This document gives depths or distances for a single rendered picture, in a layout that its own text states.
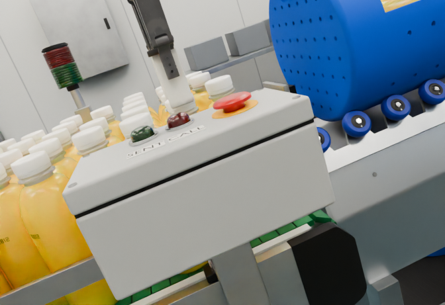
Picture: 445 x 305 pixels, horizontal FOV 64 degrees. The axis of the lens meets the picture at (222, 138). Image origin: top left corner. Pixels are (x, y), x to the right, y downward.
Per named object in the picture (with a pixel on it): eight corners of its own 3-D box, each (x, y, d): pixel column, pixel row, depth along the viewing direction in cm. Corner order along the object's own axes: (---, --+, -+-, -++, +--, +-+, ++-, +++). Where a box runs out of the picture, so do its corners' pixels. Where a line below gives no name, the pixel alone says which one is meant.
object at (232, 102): (259, 104, 31) (255, 91, 30) (221, 119, 30) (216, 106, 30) (246, 100, 34) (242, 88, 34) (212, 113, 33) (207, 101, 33)
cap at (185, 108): (184, 106, 50) (180, 94, 49) (202, 104, 47) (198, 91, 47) (163, 118, 47) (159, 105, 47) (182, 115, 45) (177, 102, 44)
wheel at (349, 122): (363, 104, 57) (359, 110, 59) (339, 114, 57) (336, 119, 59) (379, 127, 56) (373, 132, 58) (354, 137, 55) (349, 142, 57)
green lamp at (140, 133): (156, 137, 31) (151, 125, 31) (132, 147, 31) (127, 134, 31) (155, 132, 34) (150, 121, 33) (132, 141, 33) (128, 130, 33)
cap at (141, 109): (152, 116, 52) (148, 104, 51) (151, 120, 48) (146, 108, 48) (126, 125, 52) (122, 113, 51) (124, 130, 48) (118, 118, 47)
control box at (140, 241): (338, 203, 31) (308, 91, 28) (116, 304, 28) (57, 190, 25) (289, 169, 40) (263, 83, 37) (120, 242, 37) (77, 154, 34)
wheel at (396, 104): (402, 88, 59) (396, 94, 60) (379, 97, 58) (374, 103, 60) (418, 110, 57) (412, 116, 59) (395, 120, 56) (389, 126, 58)
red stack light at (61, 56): (73, 61, 84) (66, 45, 83) (47, 70, 83) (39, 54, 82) (77, 61, 90) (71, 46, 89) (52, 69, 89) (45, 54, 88)
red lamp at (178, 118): (193, 123, 32) (189, 111, 32) (170, 132, 32) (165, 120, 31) (189, 120, 34) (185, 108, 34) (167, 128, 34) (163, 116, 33)
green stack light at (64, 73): (82, 81, 86) (73, 61, 84) (56, 90, 85) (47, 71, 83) (85, 80, 92) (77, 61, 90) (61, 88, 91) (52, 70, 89)
